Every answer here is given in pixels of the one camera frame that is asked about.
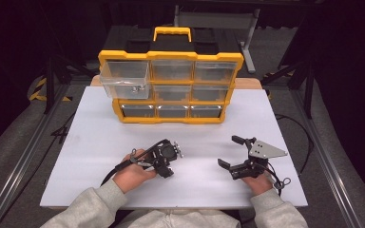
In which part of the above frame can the yellow black drawer organizer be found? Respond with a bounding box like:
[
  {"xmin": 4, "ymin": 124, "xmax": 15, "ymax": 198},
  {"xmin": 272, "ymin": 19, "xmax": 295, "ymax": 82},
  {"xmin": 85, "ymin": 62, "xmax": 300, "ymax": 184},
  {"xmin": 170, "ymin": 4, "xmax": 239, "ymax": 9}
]
[{"xmin": 98, "ymin": 26, "xmax": 245, "ymax": 125}]

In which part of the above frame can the person's left hand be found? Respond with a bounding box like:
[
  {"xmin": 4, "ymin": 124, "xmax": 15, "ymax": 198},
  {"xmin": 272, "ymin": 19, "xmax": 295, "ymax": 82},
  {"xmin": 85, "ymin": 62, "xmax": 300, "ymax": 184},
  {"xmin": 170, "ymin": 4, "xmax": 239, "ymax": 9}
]
[{"xmin": 112, "ymin": 149, "xmax": 158, "ymax": 194}]

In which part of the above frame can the metal floor rail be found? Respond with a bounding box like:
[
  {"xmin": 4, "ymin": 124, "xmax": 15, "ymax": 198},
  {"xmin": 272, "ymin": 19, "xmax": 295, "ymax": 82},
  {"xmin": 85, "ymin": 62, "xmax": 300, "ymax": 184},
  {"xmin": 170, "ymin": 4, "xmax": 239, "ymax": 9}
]
[
  {"xmin": 0, "ymin": 85, "xmax": 71, "ymax": 228},
  {"xmin": 289, "ymin": 89, "xmax": 363, "ymax": 228}
]

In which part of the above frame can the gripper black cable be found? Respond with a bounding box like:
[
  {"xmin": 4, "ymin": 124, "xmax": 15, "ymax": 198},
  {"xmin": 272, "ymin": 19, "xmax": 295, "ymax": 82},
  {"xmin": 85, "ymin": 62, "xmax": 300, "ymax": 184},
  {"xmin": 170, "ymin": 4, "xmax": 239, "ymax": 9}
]
[
  {"xmin": 264, "ymin": 161, "xmax": 293, "ymax": 198},
  {"xmin": 100, "ymin": 138, "xmax": 171, "ymax": 187}
]

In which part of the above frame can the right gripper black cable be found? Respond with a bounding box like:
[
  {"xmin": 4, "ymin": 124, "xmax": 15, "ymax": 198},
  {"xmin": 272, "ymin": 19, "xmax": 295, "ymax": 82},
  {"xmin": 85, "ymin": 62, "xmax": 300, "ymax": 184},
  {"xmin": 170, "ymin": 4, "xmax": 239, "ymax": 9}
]
[{"xmin": 264, "ymin": 161, "xmax": 293, "ymax": 198}]

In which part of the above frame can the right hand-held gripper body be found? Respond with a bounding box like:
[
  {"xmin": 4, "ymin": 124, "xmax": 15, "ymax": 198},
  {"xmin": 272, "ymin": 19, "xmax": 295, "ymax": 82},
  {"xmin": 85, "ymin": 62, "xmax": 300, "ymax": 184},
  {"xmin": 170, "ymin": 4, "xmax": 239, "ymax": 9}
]
[{"xmin": 228, "ymin": 137, "xmax": 289, "ymax": 181}]

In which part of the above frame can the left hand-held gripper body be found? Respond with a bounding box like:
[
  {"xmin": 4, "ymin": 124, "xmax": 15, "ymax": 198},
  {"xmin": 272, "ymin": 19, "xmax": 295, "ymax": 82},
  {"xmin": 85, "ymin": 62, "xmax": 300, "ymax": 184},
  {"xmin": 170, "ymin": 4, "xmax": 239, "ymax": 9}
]
[{"xmin": 143, "ymin": 139, "xmax": 180, "ymax": 179}]

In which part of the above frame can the person's right hand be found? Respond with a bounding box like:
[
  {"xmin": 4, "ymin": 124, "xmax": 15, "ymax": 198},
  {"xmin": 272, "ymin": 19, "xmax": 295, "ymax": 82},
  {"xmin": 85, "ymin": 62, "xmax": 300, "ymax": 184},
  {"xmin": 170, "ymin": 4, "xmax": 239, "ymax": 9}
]
[{"xmin": 240, "ymin": 172, "xmax": 274, "ymax": 197}]

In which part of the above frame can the clear plastic drawer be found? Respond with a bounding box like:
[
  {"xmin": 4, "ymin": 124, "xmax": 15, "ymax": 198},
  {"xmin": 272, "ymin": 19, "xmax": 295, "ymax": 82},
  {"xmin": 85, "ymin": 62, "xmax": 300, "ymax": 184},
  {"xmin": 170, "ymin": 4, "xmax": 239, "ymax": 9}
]
[{"xmin": 99, "ymin": 60, "xmax": 153, "ymax": 100}]

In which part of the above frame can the person's grey sweater torso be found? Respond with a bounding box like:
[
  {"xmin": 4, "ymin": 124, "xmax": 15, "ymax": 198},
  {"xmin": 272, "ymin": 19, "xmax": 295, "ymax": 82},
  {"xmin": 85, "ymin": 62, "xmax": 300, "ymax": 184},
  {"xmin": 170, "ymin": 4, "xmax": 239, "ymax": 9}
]
[{"xmin": 113, "ymin": 208, "xmax": 241, "ymax": 228}]

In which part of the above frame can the black floor cable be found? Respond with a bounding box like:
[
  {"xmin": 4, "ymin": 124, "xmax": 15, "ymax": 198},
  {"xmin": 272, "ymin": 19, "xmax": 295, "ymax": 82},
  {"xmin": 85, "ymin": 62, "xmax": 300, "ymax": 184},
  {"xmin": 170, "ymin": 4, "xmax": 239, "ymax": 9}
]
[{"xmin": 275, "ymin": 113, "xmax": 316, "ymax": 176}]

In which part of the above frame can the grey metal stand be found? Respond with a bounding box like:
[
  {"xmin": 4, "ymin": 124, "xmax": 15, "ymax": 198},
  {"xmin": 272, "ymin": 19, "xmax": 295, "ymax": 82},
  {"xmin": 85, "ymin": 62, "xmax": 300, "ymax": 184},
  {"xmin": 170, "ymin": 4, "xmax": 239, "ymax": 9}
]
[{"xmin": 173, "ymin": 4, "xmax": 261, "ymax": 74}]

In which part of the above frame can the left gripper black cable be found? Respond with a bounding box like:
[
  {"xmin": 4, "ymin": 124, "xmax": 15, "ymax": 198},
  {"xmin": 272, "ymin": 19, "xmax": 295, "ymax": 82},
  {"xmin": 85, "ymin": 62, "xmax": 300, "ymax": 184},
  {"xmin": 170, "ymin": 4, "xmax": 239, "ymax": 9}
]
[{"xmin": 100, "ymin": 138, "xmax": 171, "ymax": 187}]

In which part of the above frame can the black tripod stand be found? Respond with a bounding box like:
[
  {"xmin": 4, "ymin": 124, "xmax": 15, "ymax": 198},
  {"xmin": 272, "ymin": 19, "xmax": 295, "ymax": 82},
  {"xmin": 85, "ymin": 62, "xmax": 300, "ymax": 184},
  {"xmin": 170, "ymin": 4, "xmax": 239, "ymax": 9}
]
[
  {"xmin": 260, "ymin": 56, "xmax": 316, "ymax": 120},
  {"xmin": 42, "ymin": 53, "xmax": 93, "ymax": 115}
]

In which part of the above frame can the set of closed clear drawers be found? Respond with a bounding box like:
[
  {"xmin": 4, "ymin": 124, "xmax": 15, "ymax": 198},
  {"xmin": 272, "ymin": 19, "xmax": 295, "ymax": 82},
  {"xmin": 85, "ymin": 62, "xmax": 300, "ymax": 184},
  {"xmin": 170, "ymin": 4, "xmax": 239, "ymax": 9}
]
[{"xmin": 120, "ymin": 60, "xmax": 238, "ymax": 119}]

